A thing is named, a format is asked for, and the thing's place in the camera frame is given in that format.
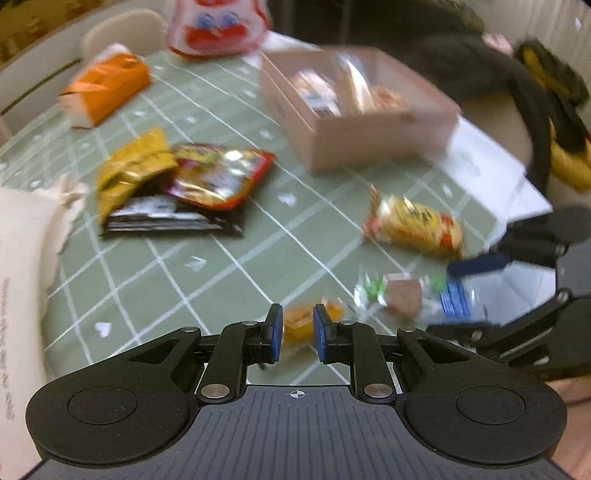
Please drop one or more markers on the round bread clear packet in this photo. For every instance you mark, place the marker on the round bread clear packet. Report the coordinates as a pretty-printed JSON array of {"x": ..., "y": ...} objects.
[{"x": 388, "y": 99}]

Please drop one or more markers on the red colourful snack packet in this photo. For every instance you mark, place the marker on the red colourful snack packet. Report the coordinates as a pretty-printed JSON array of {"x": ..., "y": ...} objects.
[{"x": 217, "y": 177}]

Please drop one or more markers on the pink cardboard box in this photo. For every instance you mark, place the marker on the pink cardboard box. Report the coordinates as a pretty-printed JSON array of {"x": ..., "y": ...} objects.
[{"x": 369, "y": 138}]

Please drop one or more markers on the orange tissue box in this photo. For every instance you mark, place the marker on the orange tissue box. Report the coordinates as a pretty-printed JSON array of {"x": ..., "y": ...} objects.
[{"x": 106, "y": 92}]

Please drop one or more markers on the pink white cloth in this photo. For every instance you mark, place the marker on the pink white cloth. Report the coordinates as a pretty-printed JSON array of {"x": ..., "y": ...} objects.
[{"x": 498, "y": 44}]

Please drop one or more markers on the green checked table mat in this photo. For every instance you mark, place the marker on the green checked table mat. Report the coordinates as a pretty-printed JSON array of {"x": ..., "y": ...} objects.
[{"x": 231, "y": 277}]

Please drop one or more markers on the cream dining chair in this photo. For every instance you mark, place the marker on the cream dining chair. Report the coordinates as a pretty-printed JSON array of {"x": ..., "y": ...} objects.
[
  {"x": 498, "y": 129},
  {"x": 124, "y": 34},
  {"x": 27, "y": 97}
]

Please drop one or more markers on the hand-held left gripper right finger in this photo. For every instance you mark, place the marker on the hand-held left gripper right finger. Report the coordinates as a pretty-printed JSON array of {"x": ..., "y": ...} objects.
[{"x": 321, "y": 332}]

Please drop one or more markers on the black snack packet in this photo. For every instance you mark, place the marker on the black snack packet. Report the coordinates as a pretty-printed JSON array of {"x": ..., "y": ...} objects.
[{"x": 161, "y": 217}]

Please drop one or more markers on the long biscuit packet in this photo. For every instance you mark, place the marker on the long biscuit packet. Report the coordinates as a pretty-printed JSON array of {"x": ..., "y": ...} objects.
[{"x": 358, "y": 87}]

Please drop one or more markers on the black jacket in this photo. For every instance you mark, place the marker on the black jacket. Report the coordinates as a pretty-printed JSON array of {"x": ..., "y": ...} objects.
[{"x": 485, "y": 69}]

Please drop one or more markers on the orange yellow snack packet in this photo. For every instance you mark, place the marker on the orange yellow snack packet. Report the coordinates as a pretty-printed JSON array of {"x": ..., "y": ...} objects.
[{"x": 415, "y": 224}]

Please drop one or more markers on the brown cake clear packet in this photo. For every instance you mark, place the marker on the brown cake clear packet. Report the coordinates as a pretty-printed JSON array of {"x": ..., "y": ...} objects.
[{"x": 404, "y": 295}]

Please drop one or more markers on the beige cloth bag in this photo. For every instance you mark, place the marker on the beige cloth bag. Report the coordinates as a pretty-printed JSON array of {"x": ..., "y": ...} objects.
[{"x": 23, "y": 277}]

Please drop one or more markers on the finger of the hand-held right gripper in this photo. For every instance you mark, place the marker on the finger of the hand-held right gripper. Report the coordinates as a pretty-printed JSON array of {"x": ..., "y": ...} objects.
[
  {"x": 489, "y": 330},
  {"x": 480, "y": 265}
]

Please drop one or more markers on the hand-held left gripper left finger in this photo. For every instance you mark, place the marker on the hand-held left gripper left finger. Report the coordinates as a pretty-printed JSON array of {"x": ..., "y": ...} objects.
[{"x": 275, "y": 332}]

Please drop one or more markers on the yellow black backpack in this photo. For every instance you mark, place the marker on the yellow black backpack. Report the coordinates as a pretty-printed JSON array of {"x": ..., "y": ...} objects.
[{"x": 570, "y": 161}]

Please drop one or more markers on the rabbit face plastic bag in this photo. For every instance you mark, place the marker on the rabbit face plastic bag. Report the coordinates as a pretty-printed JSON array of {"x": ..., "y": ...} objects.
[{"x": 217, "y": 27}]

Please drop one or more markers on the small orange snack packet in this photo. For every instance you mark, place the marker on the small orange snack packet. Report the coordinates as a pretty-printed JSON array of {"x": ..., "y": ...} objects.
[{"x": 298, "y": 323}]

